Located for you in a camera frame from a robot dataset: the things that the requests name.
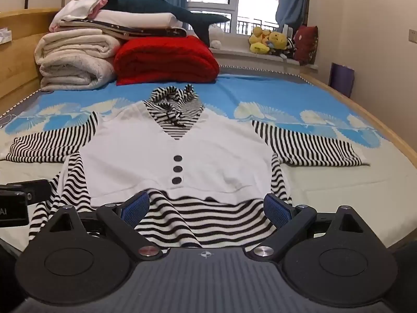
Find folded dark patterned cloth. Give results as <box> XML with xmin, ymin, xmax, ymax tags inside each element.
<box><xmin>59</xmin><ymin>20</ymin><xmax>188</xmax><ymax>41</ymax></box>

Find dark red cushion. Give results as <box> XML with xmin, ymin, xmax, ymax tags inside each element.
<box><xmin>293</xmin><ymin>24</ymin><xmax>319</xmax><ymax>66</ymax></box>

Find striped shirt with white vest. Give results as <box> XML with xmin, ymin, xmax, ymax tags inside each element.
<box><xmin>5</xmin><ymin>85</ymin><xmax>370</xmax><ymax>255</ymax></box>

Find blue and white printed blanket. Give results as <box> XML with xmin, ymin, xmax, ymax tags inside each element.
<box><xmin>0</xmin><ymin>72</ymin><xmax>416</xmax><ymax>255</ymax></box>

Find purple board by wall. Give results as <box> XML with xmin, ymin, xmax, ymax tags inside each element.
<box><xmin>330</xmin><ymin>63</ymin><xmax>355</xmax><ymax>98</ymax></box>

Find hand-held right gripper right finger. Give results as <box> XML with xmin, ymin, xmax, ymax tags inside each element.
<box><xmin>252</xmin><ymin>193</ymin><xmax>366</xmax><ymax>263</ymax></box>

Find yellow bear plush toy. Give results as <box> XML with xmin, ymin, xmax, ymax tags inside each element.
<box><xmin>267</xmin><ymin>31</ymin><xmax>290</xmax><ymax>56</ymax></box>

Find white window sill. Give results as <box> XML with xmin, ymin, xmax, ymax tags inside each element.
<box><xmin>208</xmin><ymin>47</ymin><xmax>318</xmax><ymax>72</ymax></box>

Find white and pink garment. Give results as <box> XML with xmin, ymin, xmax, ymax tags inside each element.
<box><xmin>49</xmin><ymin>0</ymin><xmax>108</xmax><ymax>31</ymax></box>

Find dark teal shark plush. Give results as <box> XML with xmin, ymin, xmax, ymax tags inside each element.
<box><xmin>104</xmin><ymin>0</ymin><xmax>230</xmax><ymax>47</ymax></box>

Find white plush toy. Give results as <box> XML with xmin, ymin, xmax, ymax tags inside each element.
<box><xmin>208</xmin><ymin>25</ymin><xmax>225</xmax><ymax>49</ymax></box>

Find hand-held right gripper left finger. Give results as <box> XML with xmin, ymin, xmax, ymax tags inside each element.
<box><xmin>49</xmin><ymin>191</ymin><xmax>163</xmax><ymax>259</ymax></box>

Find wooden bed frame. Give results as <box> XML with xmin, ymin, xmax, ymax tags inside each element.
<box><xmin>0</xmin><ymin>9</ymin><xmax>417</xmax><ymax>258</ymax></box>

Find folded red blanket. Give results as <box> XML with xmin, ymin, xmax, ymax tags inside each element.
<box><xmin>114</xmin><ymin>36</ymin><xmax>220</xmax><ymax>86</ymax></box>

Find folded cream quilt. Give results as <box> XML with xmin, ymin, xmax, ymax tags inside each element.
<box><xmin>34</xmin><ymin>28</ymin><xmax>122</xmax><ymax>92</ymax></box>

